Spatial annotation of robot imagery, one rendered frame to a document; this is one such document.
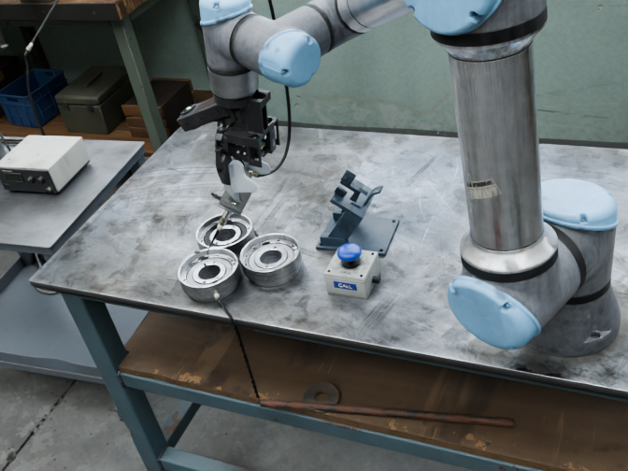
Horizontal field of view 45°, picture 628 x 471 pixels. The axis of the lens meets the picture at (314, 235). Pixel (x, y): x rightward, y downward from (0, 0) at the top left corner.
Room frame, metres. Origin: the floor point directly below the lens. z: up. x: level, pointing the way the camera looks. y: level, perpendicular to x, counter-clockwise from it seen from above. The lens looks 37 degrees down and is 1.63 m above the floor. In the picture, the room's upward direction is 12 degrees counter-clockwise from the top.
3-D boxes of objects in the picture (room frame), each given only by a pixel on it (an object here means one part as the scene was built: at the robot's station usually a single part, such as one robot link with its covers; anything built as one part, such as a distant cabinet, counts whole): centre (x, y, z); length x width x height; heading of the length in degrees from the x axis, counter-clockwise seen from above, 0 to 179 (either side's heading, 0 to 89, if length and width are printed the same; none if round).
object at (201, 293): (1.03, 0.19, 0.82); 0.10 x 0.10 x 0.04
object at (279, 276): (1.03, 0.08, 0.82); 0.10 x 0.10 x 0.04
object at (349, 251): (0.96, -0.05, 0.85); 0.04 x 0.04 x 0.05
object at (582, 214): (0.78, -0.33, 0.97); 0.13 x 0.12 x 0.14; 128
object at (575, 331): (0.78, -0.34, 0.85); 0.15 x 0.15 x 0.10
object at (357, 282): (0.95, -0.06, 0.82); 0.08 x 0.07 x 0.05; 60
